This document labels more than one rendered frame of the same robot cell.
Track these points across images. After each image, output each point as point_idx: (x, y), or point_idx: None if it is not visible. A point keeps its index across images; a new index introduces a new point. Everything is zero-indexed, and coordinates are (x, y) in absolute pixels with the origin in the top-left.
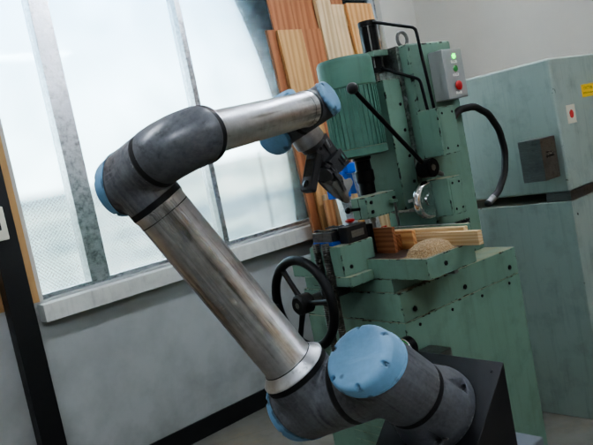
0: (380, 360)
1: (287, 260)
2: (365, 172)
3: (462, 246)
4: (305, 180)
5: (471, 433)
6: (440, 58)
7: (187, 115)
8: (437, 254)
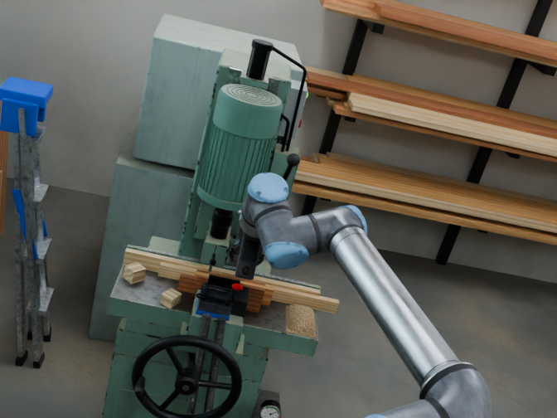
0: None
1: (188, 341)
2: (231, 218)
3: (316, 310)
4: (247, 267)
5: None
6: (302, 99)
7: (487, 394)
8: (317, 330)
